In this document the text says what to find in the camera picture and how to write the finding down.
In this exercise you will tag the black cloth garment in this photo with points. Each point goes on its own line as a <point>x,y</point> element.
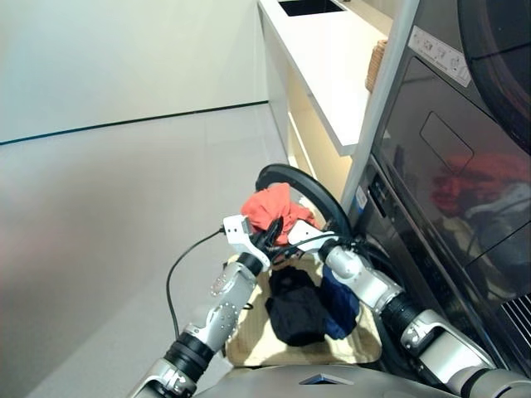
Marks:
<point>294,315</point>

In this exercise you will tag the white instruction label sticker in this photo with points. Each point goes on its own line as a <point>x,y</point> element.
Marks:
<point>439,54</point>

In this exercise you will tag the navy blue cloth garment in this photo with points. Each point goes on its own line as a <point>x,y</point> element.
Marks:
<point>340,307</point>

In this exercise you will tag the small brown woven basket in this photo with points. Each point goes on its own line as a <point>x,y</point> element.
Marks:
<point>375,66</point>

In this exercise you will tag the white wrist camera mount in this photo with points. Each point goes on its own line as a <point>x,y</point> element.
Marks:
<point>309,236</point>
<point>236,232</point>

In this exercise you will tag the blue white energy label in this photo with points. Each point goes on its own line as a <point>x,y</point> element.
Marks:
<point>361,199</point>

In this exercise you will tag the round glass washing machine door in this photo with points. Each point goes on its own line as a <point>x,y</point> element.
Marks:
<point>315,190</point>

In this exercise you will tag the grey robot torso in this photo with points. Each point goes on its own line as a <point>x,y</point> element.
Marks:
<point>290,385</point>

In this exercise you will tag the white counter cabinet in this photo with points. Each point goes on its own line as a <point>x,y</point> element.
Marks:
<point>323,62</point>

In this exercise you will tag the orange cloth garment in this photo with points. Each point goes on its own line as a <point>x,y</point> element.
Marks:
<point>269,203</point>

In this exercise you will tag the pale woven laundry basket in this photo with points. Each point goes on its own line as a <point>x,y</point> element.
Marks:
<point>290,354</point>

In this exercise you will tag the dark stacked dryer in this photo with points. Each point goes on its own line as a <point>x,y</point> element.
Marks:
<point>415,95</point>

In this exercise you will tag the black rectangular sink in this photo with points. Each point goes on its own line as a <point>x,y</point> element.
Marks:
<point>311,7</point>

